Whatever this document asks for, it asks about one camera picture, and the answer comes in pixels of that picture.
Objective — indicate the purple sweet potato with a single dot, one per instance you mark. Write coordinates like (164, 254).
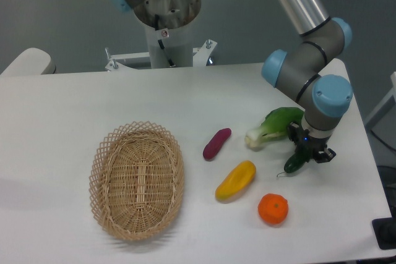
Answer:
(215, 144)

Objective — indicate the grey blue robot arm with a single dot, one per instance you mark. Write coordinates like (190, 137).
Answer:
(325, 99)

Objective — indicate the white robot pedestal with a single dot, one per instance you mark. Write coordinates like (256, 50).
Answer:
(168, 31)

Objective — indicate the orange tangerine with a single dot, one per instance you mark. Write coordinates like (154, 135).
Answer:
(273, 208)

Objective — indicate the woven wicker basket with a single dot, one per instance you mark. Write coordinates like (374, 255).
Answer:
(136, 183)

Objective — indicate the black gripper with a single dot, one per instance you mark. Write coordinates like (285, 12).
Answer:
(300, 137)

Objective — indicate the green cucumber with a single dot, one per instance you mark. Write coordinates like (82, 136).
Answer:
(296, 161)

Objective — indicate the yellow mango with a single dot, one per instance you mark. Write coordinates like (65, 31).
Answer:
(237, 180)

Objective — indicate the black clamp at table edge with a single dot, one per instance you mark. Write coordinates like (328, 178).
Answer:
(384, 229)

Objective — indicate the green bok choy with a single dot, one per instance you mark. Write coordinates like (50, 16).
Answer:
(274, 126)

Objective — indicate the white chair armrest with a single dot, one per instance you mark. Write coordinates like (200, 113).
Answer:
(32, 61)

